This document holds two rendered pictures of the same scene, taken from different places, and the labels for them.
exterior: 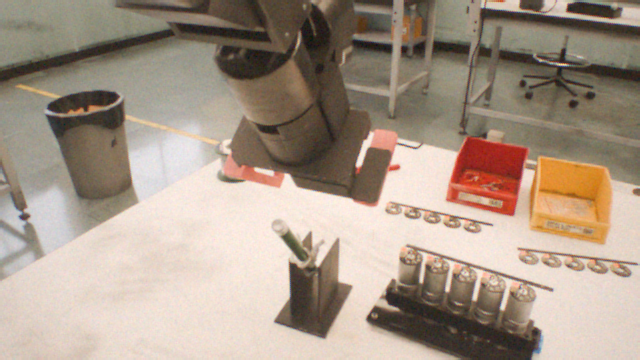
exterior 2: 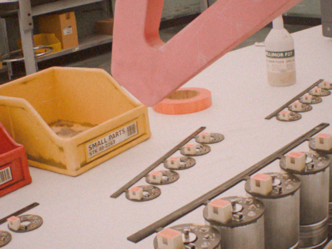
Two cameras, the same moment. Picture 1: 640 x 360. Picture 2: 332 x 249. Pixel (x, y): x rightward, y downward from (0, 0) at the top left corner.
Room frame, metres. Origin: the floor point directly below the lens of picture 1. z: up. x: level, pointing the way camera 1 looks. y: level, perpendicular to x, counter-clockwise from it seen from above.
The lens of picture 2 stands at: (0.33, 0.09, 0.92)
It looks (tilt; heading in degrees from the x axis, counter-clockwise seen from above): 18 degrees down; 286
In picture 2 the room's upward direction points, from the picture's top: 6 degrees counter-clockwise
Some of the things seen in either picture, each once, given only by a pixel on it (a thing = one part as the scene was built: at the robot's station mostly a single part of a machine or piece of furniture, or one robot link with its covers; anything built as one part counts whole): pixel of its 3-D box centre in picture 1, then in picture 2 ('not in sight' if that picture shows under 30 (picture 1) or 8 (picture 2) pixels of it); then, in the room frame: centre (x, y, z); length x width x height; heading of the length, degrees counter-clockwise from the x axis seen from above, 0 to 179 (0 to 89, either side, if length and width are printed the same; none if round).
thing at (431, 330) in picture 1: (451, 327); not in sight; (0.34, -0.13, 0.76); 0.16 x 0.07 x 0.01; 60
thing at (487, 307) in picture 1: (488, 302); (304, 207); (0.34, -0.17, 0.79); 0.02 x 0.02 x 0.05
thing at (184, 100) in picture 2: not in sight; (182, 100); (0.47, -0.47, 0.76); 0.06 x 0.06 x 0.01
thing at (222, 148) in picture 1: (234, 159); not in sight; (0.68, 0.14, 0.78); 0.06 x 0.06 x 0.05
